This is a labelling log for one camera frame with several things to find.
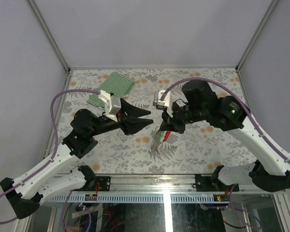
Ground silver keys bunch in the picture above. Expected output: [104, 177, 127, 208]
[150, 130, 163, 152]

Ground green white striped cloth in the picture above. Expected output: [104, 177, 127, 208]
[87, 72, 135, 109]

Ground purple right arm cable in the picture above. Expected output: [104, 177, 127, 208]
[160, 77, 290, 229]

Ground red handled carabiner keyring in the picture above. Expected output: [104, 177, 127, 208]
[163, 130, 171, 142]

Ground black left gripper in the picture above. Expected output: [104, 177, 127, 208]
[90, 99, 155, 137]

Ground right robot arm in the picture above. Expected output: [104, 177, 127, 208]
[153, 77, 290, 192]

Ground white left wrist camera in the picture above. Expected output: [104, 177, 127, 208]
[98, 90, 121, 122]

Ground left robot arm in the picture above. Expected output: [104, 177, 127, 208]
[0, 98, 153, 219]

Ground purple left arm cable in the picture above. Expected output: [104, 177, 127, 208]
[0, 89, 101, 232]

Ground aluminium front rail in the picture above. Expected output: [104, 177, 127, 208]
[26, 173, 288, 194]

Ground blue slotted cable duct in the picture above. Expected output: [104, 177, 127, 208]
[47, 193, 215, 203]

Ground green key tag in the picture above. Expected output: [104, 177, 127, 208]
[160, 131, 166, 141]

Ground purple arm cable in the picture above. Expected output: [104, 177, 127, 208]
[160, 77, 290, 229]
[0, 89, 101, 232]

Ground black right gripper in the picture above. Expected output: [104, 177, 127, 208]
[159, 99, 207, 133]

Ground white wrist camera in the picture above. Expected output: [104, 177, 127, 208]
[153, 90, 173, 117]
[98, 90, 121, 122]

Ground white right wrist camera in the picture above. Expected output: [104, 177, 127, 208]
[153, 90, 173, 117]

